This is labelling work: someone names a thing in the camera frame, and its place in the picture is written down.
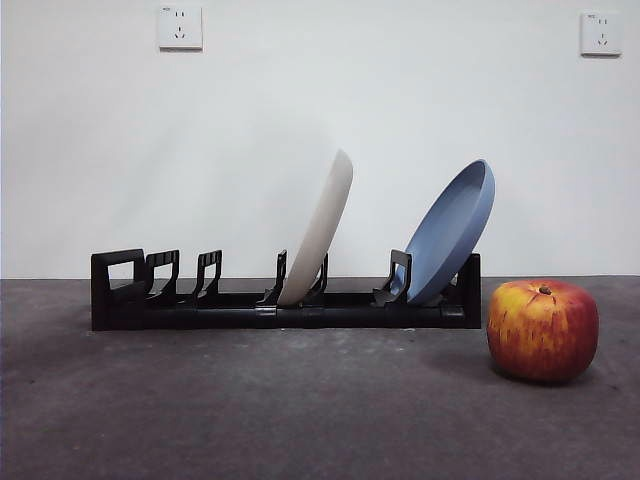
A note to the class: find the red yellow apple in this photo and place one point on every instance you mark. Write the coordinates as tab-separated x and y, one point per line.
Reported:
542	332

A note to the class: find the cream plate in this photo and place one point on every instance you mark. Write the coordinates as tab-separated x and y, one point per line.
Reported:
320	235

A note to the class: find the black plate rack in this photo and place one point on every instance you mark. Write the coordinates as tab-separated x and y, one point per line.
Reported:
340	317

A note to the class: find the blue plate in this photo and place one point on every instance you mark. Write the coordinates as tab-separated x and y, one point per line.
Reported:
445	235

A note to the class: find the white wall socket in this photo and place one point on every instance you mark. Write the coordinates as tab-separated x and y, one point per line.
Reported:
181	27
601	34

